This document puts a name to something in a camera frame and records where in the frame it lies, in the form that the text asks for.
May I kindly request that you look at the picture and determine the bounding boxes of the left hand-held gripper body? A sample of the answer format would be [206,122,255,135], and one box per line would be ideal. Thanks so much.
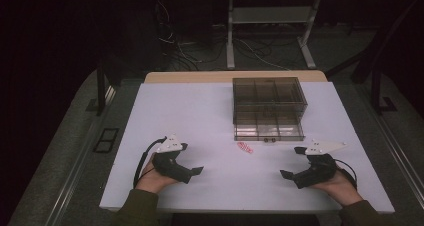
[152,134,193,185]

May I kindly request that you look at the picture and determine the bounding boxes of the red and white striped packet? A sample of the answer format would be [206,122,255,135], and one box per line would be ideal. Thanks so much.
[236,141,255,155]

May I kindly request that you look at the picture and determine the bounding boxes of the tangle of floor cables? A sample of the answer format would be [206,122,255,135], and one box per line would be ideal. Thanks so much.
[154,0,301,72]

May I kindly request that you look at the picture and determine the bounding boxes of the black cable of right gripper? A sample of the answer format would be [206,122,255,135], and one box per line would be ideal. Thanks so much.
[334,158,359,191]

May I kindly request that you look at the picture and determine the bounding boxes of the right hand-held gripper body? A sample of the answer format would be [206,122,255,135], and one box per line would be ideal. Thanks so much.
[292,139,348,190]

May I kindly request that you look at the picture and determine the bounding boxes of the clear smoky plastic drawer box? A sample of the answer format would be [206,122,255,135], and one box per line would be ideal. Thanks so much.
[232,76,308,142]

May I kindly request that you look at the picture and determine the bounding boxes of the person's right hand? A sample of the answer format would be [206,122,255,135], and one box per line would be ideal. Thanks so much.
[308,167,364,207]

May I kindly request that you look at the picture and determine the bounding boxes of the black metal stand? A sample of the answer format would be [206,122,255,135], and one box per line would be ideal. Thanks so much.
[324,0,424,116]
[85,57,116,117]

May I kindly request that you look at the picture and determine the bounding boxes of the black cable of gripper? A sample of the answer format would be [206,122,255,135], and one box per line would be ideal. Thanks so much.
[132,136,168,189]
[334,158,359,191]

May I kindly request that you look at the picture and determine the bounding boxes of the black floor socket frame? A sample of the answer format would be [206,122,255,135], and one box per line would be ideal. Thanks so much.
[92,127,120,154]

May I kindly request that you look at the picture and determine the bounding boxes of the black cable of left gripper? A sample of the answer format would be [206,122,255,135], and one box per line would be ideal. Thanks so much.
[132,136,168,189]

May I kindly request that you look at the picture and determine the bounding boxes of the person's left hand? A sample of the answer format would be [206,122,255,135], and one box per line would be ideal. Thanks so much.
[135,153,179,195]

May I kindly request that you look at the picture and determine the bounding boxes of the grey metal stand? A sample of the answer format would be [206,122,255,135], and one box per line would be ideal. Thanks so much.
[226,0,324,70]

